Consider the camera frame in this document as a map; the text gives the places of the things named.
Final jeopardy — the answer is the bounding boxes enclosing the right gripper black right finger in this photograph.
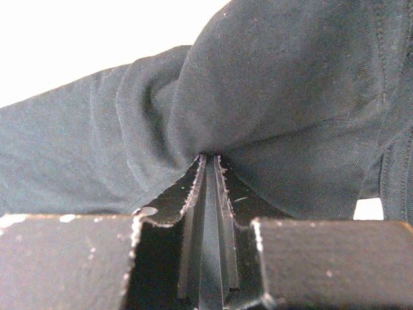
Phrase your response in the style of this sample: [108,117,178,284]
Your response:
[214,157,412,309]

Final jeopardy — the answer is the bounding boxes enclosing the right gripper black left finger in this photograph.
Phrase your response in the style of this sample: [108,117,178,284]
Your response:
[1,156,207,309]

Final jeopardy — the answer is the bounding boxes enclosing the black t shirt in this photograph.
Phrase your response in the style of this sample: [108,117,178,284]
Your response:
[1,1,412,222]

